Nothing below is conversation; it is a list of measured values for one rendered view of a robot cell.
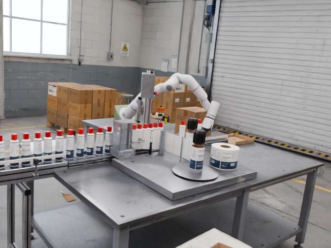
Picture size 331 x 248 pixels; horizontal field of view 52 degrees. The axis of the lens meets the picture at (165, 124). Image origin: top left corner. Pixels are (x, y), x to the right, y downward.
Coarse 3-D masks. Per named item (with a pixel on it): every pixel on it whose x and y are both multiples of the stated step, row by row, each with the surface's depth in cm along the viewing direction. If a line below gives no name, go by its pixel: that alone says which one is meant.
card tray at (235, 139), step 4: (228, 136) 357; (232, 136) 362; (236, 136) 360; (240, 136) 356; (244, 136) 352; (228, 140) 343; (232, 140) 344; (236, 140) 346; (240, 140) 347; (244, 140) 333; (248, 140) 338; (252, 140) 342; (232, 144) 328; (236, 144) 326; (240, 144) 330
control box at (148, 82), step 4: (144, 72) 273; (144, 76) 259; (148, 76) 259; (152, 76) 259; (144, 80) 260; (148, 80) 260; (152, 80) 260; (144, 84) 260; (148, 84) 260; (152, 84) 261; (144, 88) 261; (148, 88) 261; (152, 88) 261; (144, 92) 262; (148, 92) 262; (152, 92) 262; (144, 96) 262; (148, 96) 262; (152, 96) 263
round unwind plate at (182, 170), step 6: (174, 168) 226; (180, 168) 227; (186, 168) 228; (204, 168) 231; (210, 168) 232; (180, 174) 215; (186, 174) 216; (192, 174) 217; (198, 174) 218; (204, 174) 220; (210, 174) 221; (216, 174) 222; (204, 180) 210
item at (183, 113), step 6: (180, 108) 335; (186, 108) 339; (192, 108) 342; (198, 108) 346; (180, 114) 334; (186, 114) 329; (192, 114) 324; (198, 114) 325; (204, 114) 332; (180, 120) 335; (186, 120) 329; (186, 126) 330; (174, 132) 342; (210, 132) 347
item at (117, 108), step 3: (114, 105) 359; (117, 105) 361; (120, 105) 363; (123, 105) 366; (126, 105) 369; (114, 108) 359; (117, 108) 359; (120, 108) 361; (114, 111) 360; (117, 111) 357; (114, 114) 360; (117, 114) 356; (114, 117) 361; (117, 117) 357; (135, 117) 368; (135, 120) 366; (135, 123) 363; (138, 123) 366; (141, 123) 368
